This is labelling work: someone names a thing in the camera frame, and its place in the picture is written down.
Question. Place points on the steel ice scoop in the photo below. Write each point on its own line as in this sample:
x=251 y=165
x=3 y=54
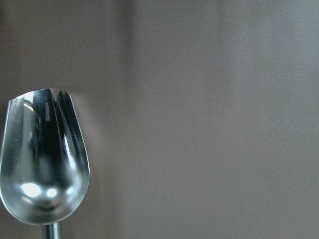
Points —
x=44 y=168

